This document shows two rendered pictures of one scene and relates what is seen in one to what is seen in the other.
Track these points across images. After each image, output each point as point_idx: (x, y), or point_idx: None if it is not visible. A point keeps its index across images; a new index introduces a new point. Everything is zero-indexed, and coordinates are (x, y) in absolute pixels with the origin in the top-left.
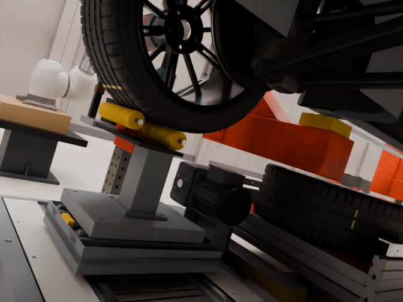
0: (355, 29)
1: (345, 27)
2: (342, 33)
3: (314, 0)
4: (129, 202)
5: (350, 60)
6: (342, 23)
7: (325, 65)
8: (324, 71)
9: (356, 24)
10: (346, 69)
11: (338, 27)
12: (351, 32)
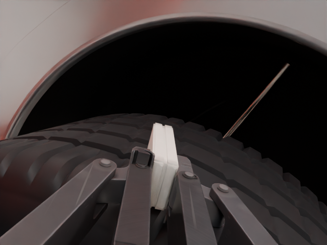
0: (91, 81)
1: (82, 80)
2: (76, 85)
3: None
4: None
5: (69, 109)
6: (84, 76)
7: (39, 120)
8: (35, 126)
9: (96, 78)
10: (62, 118)
11: (76, 80)
12: (85, 84)
